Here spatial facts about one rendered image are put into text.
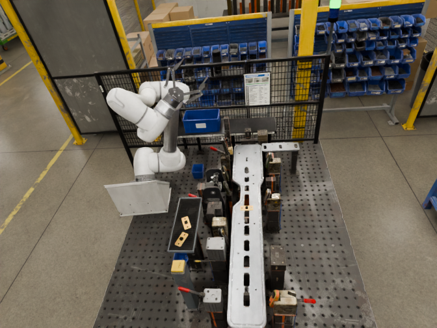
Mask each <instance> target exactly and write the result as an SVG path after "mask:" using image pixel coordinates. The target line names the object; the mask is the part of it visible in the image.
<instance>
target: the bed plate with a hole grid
mask: <svg viewBox="0 0 437 328"><path fill-rule="evenodd" d="M298 144H299V148H300V150H298V155H297V168H296V171H299V173H300V176H287V174H286V171H290V169H291V152H275V153H277V158H280V160H281V165H282V168H281V182H280V188H281V191H280V192H281V194H282V196H280V197H281V202H282V205H281V218H280V224H281V226H280V227H281V228H282V229H281V230H280V231H279V232H277V233H276V232H274V233H270V232H269V233H266V231H265V227H266V226H267V216H268V211H267V209H265V207H264V201H263V200H264V198H265V193H266V181H265V180H263V183H262V185H261V215H262V230H263V257H264V272H265V299H266V314H267V322H266V325H265V328H270V327H271V325H270V323H272V322H271V318H272V316H273V308H271V307H270V304H269V299H270V297H269V275H268V269H270V265H271V259H270V245H284V247H285V259H286V271H285V277H284V286H285V290H294V291H296V295H297V296H296V298H297V299H314V300H316V303H315V304H311V303H304V302H300V301H297V304H298V307H297V314H296V318H295V328H377V325H376V322H375V318H374V315H373V311H372V310H371V305H370V302H369V299H368V296H367V292H366V291H365V286H364V282H363V280H362V276H361V273H360V269H359V267H358V263H357V261H356V257H355V255H354V250H353V248H352V246H351V240H350V237H349V233H348V231H347V227H346V224H345V221H344V219H343V214H342V212H341V208H340V205H339V201H338V198H337V195H336V191H335V189H334V185H333V183H332V179H331V175H330V172H329V170H328V165H327V163H326V159H325V156H324V153H323V149H322V146H321V143H320V140H319V139H318V143H317V144H314V143H313V141H304V142H303V143H298ZM210 146H212V147H214V148H217V149H218V150H221V151H223V152H225V151H224V148H223V145H222V144H212V145H202V148H204V151H198V152H197V148H198V145H196V146H188V149H185V147H184V146H177V147H178V148H179V151H180V152H182V153H183V154H184V156H185V166H184V168H182V169H180V170H178V171H174V172H156V173H155V179H156V180H160V181H163V182H170V186H169V187H171V193H170V201H169V206H168V212H167V213H152V214H144V215H133V217H132V220H131V222H130V225H129V228H128V230H127V234H126V236H125V239H124V242H123V244H122V248H121V250H120V255H119V257H118V259H117V261H116V264H115V267H114V271H113V273H112V275H111V278H110V281H109V283H108V286H107V289H106V291H105V295H104V297H103V301H102V303H101V307H100V308H99V310H98V314H97V318H96V319H95V322H94V325H93V327H92V328H211V326H212V324H211V322H210V315H209V313H208V312H206V309H205V306H204V302H203V297H199V295H197V297H199V298H200V304H199V310H198V311H194V310H186V308H187V306H186V304H185V302H184V299H183V296H182V294H181V293H180V291H179V290H178V285H177V284H176V283H175V281H174V278H173V276H172V274H171V269H172V263H173V257H174V253H168V251H167V250H168V245H169V242H170V237H171V233H172V228H173V225H174V219H175V216H176V211H177V207H178V202H179V198H185V197H189V196H188V194H189V193H190V194H192V195H196V196H197V197H199V196H198V191H197V188H198V183H201V182H205V173H206V170H207V169H210V168H220V169H221V168H222V167H221V162H220V156H221V153H219V152H216V151H214V150H212V149H210ZM193 164H204V177H203V178H199V179H194V178H193V175H192V172H191V171H192V165H193ZM203 217H204V213H203V207H202V205H201V208H200V217H199V222H198V230H197V232H198V236H199V239H200V243H201V246H202V251H203V254H204V257H205V261H209V258H208V255H207V251H206V244H207V238H212V234H211V229H210V226H207V225H205V224H204V220H203ZM189 271H190V277H191V280H192V283H193V286H194V289H195V292H199V293H200V292H204V290H205V289H221V290H222V296H223V299H224V302H223V305H224V308H225V311H226V316H227V310H228V285H226V286H227V287H225V286H221V285H220V286H218V285H215V283H214V281H213V274H212V270H211V266H210V263H209V262H205V264H204V271H192V267H191V265H190V263H189Z"/></svg>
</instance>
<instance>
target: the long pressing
mask: <svg viewBox="0 0 437 328"><path fill-rule="evenodd" d="M239 153H240V154H239ZM246 158H247V160H248V161H247V160H246ZM245 167H248V168H249V173H245ZM253 175H254V176H253ZM246 177H249V182H245V178H246ZM232 180H233V182H234V183H235V184H237V185H238V186H239V187H240V188H241V193H240V201H239V202H238V203H237V204H235V205H234V206H233V208H232V230H231V243H230V270H229V284H228V310H227V322H228V325H229V326H230V327H232V328H264V326H265V325H266V322H267V314H266V299H265V272H264V257H263V230H262V215H261V185H262V183H263V180H264V178H263V157H262V147H261V145H259V144H244V145H235V146H234V149H233V173H232ZM246 185H247V186H249V191H245V186H246ZM245 195H249V206H253V210H245V211H249V223H248V224H245V211H241V210H240V206H244V205H245ZM254 223H255V224H254ZM245 226H249V236H245ZM245 240H248V241H249V251H244V241H245ZM238 253H239V254H238ZM245 256H249V259H250V267H249V268H245V267H244V257H245ZM245 273H249V275H250V286H248V292H246V293H249V294H250V306H249V307H244V293H245V286H244V274H245ZM237 289H238V290H237ZM255 289H256V290H255Z"/></svg>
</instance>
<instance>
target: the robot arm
mask: <svg viewBox="0 0 437 328"><path fill-rule="evenodd" d="M184 60H185V58H183V59H182V60H181V62H180V63H179V64H178V63H176V64H175V66H174V67H173V68H170V67H168V70H167V75H166V81H153V82H144V83H143V84H142V85H141V86H140V88H139V94H135V93H133V92H130V91H127V90H124V89H120V88H114V89H111V90H110V92H109V93H108V95H107V103H108V105H109V106H110V108H111V109H112V110H113V111H115V112H116V113H118V114H119V115H120V116H122V117H123V118H125V119H126V120H128V121H130V122H132V123H134V124H136V125H137V126H138V127H139V128H138V130H137V136H138V137H139V138H140V139H142V140H143V141H146V142H147V143H151V142H153V141H154V140H156V138H158V136H160V134H161V133H162V132H163V131H164V147H162V148H161V151H160V152H159V153H155V152H153V150H152V149H151V148H149V147H143V148H139V149H138V150H137V151H136V154H135V157H134V162H133V166H134V173H135V180H134V181H132V182H129V183H134V182H148V181H156V179H155V173H156V172H174V171H178V170H180V169H182V168H184V166H185V156H184V154H183V153H182V152H180V151H179V148H178V147H177V140H178V122H179V109H180V108H181V106H182V104H183V103H185V105H187V104H188V103H189V102H191V101H193V100H195V99H197V98H199V97H201V96H203V94H202V89H203V88H204V87H205V85H204V83H205V81H206V80H207V78H208V77H206V78H205V79H204V81H203V82H202V84H201V85H200V86H199V87H198V90H195V91H191V92H189V87H188V86H187V85H186V84H184V83H180V82H177V81H175V71H177V69H178V68H179V67H180V66H181V64H182V62H183V61H184ZM170 71H172V81H169V77H170ZM198 92H199V93H200V94H199V95H197V96H195V97H193V98H191V99H189V97H190V94H195V93H198ZM155 102H158V104H157V105H156V106H155V108H154V109H151V108H150V107H151V106H153V105H154V103H155ZM157 181H160V180H157Z"/></svg>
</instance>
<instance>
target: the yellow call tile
mask: <svg viewBox="0 0 437 328"><path fill-rule="evenodd" d="M184 265H185V261H184V260H173V263H172V269H171V272H183V268H184Z"/></svg>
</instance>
